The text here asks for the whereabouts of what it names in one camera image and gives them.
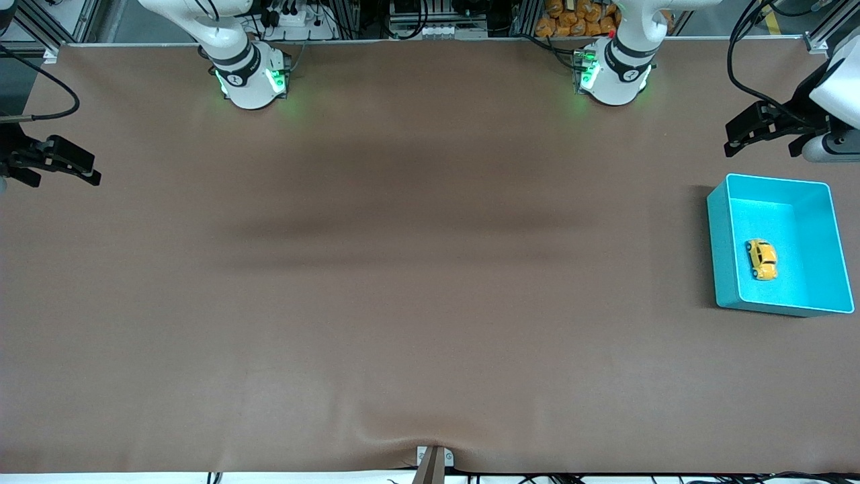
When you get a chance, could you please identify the teal plastic storage bin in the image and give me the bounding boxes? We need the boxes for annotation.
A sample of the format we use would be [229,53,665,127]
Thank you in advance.
[706,173,855,317]

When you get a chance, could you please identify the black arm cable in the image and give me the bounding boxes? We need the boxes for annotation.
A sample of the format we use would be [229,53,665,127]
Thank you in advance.
[0,44,80,122]
[728,0,807,125]

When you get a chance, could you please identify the brown table mat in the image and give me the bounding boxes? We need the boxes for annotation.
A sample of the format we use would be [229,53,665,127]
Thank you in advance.
[0,37,860,475]

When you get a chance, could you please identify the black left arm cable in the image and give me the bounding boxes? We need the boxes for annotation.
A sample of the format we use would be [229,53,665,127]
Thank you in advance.
[728,0,807,125]

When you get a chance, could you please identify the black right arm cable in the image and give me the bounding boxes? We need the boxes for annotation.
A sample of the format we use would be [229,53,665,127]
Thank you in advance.
[0,44,80,122]

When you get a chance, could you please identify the metal table edge clamp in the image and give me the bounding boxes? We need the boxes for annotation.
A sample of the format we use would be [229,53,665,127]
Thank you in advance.
[416,445,455,484]

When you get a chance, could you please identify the white power strip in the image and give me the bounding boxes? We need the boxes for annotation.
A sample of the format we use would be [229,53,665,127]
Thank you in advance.
[259,3,340,41]

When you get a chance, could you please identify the aluminium frame rail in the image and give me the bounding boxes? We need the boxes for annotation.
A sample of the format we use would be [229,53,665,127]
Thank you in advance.
[0,0,101,65]
[803,0,860,54]

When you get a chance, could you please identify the yellow beetle toy car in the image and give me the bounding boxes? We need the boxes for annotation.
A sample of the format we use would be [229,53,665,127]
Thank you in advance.
[745,239,779,281]

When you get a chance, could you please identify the white terminal block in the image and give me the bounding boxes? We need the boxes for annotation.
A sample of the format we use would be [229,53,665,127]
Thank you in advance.
[388,24,490,40]

